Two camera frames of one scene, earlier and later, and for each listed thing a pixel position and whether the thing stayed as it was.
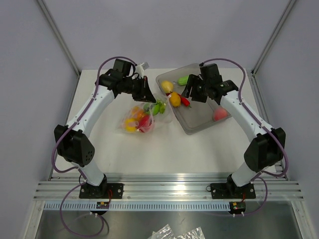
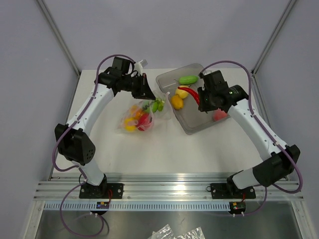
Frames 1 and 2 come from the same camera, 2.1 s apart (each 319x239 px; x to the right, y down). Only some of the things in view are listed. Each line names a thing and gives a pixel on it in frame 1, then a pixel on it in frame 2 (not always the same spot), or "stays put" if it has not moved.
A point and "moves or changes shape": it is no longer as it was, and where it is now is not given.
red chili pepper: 185,101 moves or changes shape
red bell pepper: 145,122 stays put
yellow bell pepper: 130,125 stays put
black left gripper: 144,93 stays put
